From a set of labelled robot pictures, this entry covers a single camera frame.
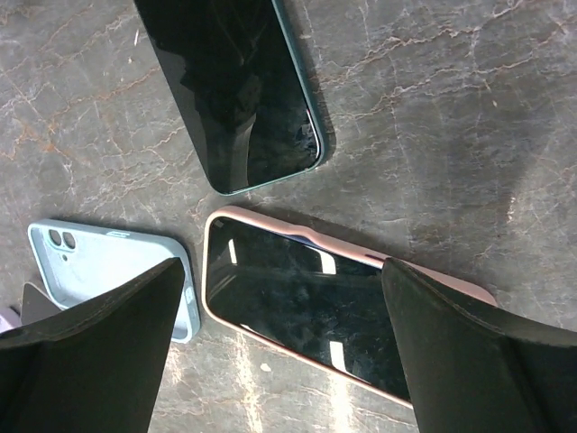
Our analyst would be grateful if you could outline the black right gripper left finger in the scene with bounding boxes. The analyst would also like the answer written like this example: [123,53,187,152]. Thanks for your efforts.
[1,258,185,432]

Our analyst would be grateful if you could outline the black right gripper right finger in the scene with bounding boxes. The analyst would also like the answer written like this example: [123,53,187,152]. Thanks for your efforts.
[381,259,576,432]

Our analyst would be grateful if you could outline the light blue phone case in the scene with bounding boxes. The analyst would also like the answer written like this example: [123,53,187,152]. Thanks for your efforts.
[28,219,200,344]

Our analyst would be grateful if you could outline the blue-edged black phone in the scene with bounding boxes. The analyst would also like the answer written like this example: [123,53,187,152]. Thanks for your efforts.
[206,216,410,402]

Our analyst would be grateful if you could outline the pink phone case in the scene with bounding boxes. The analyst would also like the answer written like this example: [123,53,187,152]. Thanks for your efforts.
[202,207,523,427]

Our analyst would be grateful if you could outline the lilac phone case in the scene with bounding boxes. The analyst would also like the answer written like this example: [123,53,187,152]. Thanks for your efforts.
[0,307,22,334]

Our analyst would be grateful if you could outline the green-edged black phone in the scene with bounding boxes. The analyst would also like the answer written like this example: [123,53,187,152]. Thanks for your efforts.
[135,0,327,196]

